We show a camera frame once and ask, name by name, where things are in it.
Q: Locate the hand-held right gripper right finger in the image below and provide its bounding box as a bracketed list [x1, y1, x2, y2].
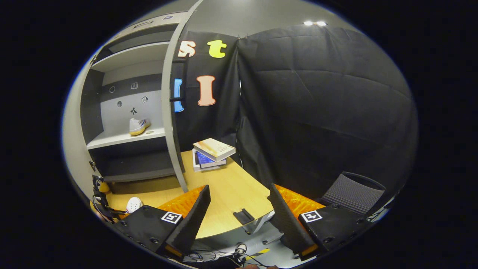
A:
[268, 183, 374, 261]

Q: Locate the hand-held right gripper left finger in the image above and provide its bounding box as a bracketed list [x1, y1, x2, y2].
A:
[112, 185, 211, 260]

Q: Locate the white canvas shoe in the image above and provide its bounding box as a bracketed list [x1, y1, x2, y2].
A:
[126, 197, 143, 214]
[129, 118, 151, 136]

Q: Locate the white grey shoe cabinet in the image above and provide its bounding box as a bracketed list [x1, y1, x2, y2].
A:
[80, 11, 189, 195]

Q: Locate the white cabinet drawer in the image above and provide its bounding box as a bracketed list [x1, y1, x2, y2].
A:
[112, 12, 188, 38]

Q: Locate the grey metal table leg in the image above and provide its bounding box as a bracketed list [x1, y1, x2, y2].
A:
[245, 210, 284, 245]

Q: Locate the black table clamp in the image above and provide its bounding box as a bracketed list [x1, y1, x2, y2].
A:
[233, 208, 255, 225]

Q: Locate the yellow black floor tape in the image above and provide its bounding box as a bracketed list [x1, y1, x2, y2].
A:
[245, 248, 270, 261]

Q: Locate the white cover book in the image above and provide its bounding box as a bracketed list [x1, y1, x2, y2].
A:
[192, 149, 221, 172]

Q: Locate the blue cover book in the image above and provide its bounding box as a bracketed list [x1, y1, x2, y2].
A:
[194, 151, 227, 168]

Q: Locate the grey mesh chair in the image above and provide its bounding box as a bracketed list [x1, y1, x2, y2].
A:
[320, 171, 386, 216]

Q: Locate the cream cover book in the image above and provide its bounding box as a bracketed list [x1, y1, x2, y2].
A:
[193, 138, 236, 162]

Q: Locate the black backdrop cloth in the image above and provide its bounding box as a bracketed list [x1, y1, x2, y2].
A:
[172, 31, 242, 154]
[237, 24, 419, 217]

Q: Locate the tangle of floor cables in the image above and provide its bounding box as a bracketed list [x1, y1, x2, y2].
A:
[185, 243, 273, 269]

